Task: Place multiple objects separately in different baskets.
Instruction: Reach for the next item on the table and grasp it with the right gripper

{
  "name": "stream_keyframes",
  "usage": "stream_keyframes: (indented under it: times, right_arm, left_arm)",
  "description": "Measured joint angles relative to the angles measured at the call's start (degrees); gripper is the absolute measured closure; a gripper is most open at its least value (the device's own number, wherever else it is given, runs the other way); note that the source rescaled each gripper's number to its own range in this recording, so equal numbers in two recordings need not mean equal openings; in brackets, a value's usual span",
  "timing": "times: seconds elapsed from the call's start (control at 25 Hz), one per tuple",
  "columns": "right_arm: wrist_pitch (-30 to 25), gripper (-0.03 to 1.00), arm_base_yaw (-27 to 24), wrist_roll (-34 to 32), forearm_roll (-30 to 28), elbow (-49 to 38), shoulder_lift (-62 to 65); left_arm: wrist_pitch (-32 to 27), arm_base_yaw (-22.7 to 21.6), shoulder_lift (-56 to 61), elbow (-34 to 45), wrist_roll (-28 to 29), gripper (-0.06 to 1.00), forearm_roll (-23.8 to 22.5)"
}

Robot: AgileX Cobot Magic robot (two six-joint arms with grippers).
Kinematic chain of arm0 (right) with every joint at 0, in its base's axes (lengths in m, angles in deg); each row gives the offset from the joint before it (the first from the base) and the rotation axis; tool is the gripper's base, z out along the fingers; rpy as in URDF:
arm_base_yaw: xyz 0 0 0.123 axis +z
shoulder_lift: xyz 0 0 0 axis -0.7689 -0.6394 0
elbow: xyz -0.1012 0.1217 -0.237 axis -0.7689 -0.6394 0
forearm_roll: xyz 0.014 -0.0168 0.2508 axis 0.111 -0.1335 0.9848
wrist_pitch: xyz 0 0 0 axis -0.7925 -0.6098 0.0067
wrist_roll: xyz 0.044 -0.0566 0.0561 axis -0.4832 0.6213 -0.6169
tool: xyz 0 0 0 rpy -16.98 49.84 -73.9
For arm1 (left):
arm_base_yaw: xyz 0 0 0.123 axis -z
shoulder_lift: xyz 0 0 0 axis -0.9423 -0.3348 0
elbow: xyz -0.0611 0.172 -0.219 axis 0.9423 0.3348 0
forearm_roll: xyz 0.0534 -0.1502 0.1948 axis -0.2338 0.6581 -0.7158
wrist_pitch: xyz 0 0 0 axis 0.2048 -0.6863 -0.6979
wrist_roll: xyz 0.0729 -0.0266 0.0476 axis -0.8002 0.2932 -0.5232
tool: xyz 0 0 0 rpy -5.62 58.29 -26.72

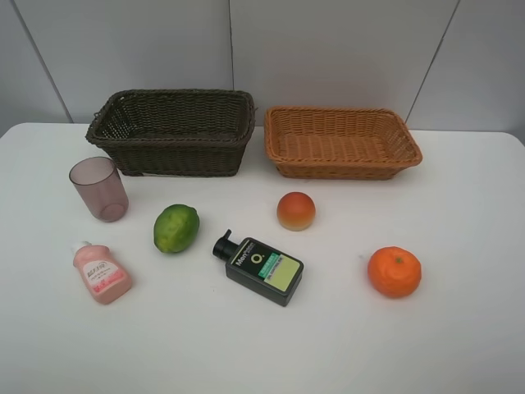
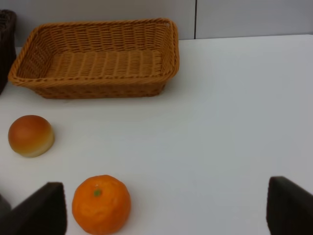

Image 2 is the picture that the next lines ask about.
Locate orange tangerine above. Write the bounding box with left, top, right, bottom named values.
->
left=72, top=175, right=131, bottom=235

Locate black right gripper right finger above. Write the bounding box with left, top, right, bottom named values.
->
left=266, top=176, right=313, bottom=235

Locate tan wicker basket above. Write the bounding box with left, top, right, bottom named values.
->
left=8, top=18, right=179, bottom=99

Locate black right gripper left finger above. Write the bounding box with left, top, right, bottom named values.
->
left=0, top=182, right=67, bottom=235

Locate dark brown wicker basket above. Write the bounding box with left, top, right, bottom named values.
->
left=0, top=9, right=17, bottom=93

